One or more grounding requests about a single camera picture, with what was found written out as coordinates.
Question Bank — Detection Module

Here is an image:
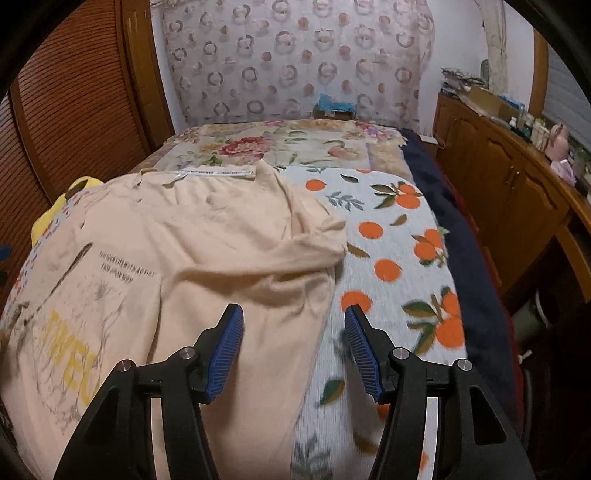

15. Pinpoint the circle patterned sheer curtain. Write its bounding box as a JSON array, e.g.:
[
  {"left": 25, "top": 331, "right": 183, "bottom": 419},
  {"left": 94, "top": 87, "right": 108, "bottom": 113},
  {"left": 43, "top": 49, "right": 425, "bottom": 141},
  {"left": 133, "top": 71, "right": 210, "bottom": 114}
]
[{"left": 159, "top": 0, "right": 437, "bottom": 132}]

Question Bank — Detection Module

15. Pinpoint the wooden louvered wardrobe door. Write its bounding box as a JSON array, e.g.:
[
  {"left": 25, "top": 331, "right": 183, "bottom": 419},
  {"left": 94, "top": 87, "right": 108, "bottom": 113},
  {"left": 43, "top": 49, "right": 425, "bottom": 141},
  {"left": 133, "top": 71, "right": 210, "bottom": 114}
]
[{"left": 0, "top": 0, "right": 174, "bottom": 287}]

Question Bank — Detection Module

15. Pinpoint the wooden window frame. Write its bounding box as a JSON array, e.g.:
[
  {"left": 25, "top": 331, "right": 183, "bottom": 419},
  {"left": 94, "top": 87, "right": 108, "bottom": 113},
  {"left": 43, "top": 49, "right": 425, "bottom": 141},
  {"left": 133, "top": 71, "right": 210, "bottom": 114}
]
[{"left": 530, "top": 28, "right": 550, "bottom": 116}]

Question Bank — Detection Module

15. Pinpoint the dark blue bedsheet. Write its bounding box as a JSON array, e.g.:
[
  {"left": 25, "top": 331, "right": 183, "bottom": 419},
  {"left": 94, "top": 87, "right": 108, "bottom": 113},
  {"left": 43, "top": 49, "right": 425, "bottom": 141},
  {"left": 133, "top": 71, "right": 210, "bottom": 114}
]
[{"left": 399, "top": 127, "right": 520, "bottom": 416}]

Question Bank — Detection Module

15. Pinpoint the floral blanket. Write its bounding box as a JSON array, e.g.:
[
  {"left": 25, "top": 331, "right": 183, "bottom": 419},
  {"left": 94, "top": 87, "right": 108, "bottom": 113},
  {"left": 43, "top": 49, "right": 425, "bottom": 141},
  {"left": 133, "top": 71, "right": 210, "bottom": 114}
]
[{"left": 152, "top": 119, "right": 414, "bottom": 183}]

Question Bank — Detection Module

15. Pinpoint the pink figurine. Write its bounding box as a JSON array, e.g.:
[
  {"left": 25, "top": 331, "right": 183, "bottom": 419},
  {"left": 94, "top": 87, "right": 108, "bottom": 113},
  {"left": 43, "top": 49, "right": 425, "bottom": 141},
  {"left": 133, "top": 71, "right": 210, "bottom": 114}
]
[{"left": 546, "top": 122, "right": 570, "bottom": 160}]

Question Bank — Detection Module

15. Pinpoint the pink cloth bundle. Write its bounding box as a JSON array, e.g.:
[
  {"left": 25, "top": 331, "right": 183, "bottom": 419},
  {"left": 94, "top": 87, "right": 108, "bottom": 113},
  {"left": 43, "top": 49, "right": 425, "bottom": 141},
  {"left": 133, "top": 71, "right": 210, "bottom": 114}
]
[{"left": 551, "top": 159, "right": 578, "bottom": 185}]

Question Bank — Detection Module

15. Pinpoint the stack of folded patterned cloths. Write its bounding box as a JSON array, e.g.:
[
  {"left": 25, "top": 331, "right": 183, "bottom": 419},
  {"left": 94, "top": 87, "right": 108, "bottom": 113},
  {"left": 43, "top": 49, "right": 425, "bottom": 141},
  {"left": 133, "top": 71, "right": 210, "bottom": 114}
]
[{"left": 441, "top": 67, "right": 488, "bottom": 93}]

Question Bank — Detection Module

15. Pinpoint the orange fruit print blanket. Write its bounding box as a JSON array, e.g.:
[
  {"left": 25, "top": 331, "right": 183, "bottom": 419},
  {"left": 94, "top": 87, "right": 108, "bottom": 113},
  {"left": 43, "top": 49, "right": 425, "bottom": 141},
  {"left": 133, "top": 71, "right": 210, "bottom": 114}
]
[{"left": 9, "top": 165, "right": 469, "bottom": 480}]

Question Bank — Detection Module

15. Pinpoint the red bed skirt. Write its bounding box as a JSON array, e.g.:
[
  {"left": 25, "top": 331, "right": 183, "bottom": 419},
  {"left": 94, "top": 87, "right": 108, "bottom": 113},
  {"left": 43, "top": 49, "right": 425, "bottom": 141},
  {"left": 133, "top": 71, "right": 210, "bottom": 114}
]
[{"left": 507, "top": 314, "right": 529, "bottom": 462}]

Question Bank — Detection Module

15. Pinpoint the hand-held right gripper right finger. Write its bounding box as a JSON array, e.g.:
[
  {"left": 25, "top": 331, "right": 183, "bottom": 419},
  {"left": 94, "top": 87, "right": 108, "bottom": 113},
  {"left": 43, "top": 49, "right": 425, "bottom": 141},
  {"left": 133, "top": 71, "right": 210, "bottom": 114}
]
[{"left": 344, "top": 305, "right": 539, "bottom": 480}]

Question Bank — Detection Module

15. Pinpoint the beige printed t-shirt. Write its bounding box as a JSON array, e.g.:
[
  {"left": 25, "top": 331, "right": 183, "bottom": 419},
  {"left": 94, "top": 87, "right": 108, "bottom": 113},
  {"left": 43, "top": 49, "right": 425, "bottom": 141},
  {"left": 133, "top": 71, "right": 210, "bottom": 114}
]
[{"left": 0, "top": 161, "right": 347, "bottom": 480}]

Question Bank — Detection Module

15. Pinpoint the grey window blind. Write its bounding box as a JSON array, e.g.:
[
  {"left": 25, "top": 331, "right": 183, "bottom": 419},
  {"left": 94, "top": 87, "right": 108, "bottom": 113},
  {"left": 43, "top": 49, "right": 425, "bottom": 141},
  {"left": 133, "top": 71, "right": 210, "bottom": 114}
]
[{"left": 545, "top": 46, "right": 591, "bottom": 148}]

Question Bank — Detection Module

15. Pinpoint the open cardboard box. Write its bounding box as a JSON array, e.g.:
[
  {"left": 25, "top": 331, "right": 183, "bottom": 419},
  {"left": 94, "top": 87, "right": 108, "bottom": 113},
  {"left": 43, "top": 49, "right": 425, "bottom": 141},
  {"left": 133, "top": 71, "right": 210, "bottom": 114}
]
[{"left": 457, "top": 85, "right": 520, "bottom": 118}]

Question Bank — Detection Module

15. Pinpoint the grey round container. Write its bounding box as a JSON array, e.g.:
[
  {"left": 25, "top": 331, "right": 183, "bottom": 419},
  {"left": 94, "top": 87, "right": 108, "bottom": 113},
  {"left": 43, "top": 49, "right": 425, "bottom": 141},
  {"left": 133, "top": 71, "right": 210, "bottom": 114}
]
[{"left": 510, "top": 300, "right": 546, "bottom": 339}]

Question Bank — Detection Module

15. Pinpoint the white lace curtain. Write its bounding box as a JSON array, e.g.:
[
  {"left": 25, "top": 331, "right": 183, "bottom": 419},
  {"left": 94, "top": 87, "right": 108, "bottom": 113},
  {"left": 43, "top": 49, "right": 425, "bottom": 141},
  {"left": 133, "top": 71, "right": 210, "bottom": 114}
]
[{"left": 480, "top": 0, "right": 509, "bottom": 93}]

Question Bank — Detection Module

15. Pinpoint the cardboard box with blue packets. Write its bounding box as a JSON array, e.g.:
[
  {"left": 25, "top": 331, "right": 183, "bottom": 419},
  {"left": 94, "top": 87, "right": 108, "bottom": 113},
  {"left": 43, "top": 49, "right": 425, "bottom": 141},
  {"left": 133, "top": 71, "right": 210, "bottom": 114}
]
[{"left": 313, "top": 93, "right": 358, "bottom": 121}]

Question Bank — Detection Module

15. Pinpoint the yellow plush toy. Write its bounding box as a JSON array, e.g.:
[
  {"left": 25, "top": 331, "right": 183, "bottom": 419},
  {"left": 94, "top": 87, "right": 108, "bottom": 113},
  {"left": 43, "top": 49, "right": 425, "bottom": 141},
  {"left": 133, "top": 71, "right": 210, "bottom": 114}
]
[{"left": 30, "top": 176, "right": 105, "bottom": 245}]

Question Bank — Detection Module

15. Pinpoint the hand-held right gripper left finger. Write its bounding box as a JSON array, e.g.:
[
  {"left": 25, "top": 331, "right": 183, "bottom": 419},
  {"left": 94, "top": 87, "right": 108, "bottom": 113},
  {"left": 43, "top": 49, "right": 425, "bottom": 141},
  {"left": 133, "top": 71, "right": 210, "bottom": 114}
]
[{"left": 53, "top": 303, "right": 245, "bottom": 480}]

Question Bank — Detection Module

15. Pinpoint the wooden sideboard cabinet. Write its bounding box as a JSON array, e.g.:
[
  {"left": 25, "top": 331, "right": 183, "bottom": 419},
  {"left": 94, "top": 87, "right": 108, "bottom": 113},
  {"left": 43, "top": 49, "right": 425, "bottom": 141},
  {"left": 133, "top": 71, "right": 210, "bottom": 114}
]
[{"left": 431, "top": 92, "right": 591, "bottom": 305}]

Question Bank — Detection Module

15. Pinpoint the row of small bottles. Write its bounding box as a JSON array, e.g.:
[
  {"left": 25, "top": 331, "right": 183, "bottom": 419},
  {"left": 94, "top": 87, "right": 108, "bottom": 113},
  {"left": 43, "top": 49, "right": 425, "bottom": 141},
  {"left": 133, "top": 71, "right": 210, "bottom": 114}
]
[{"left": 508, "top": 104, "right": 550, "bottom": 148}]

